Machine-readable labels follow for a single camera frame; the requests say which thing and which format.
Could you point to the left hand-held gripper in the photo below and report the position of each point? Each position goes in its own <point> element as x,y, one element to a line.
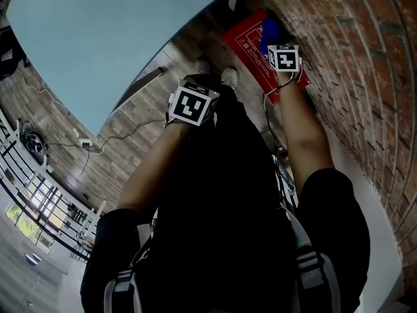
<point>190,104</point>

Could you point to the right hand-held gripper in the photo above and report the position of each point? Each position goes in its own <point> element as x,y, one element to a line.
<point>286,60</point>

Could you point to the blue cloth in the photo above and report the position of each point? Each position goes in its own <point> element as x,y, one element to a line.
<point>269,33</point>

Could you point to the red fire extinguisher box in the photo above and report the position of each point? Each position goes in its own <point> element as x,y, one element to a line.
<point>247,49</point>

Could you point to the person's right forearm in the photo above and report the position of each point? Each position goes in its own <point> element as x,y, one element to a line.
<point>304,132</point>

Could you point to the person's left forearm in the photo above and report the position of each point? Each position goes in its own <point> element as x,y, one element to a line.
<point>156,165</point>

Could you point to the person's left shoe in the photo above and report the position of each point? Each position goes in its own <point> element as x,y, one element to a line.
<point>202,67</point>

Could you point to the person's shoe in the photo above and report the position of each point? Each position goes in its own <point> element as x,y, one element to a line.
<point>229,76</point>
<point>202,67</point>

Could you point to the person's right shoe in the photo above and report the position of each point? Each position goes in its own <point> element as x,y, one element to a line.
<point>229,76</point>

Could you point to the person's black clothing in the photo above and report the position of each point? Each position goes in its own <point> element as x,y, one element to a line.
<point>221,207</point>

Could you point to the white power strip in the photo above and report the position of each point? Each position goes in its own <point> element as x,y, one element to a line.
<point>85,143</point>

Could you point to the black round device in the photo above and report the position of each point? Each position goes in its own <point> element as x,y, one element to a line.
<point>33,143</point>

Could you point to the white metal railing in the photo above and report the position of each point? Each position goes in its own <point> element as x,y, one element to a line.
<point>39,187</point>

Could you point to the black framed window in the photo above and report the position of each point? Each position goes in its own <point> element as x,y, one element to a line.
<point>27,225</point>

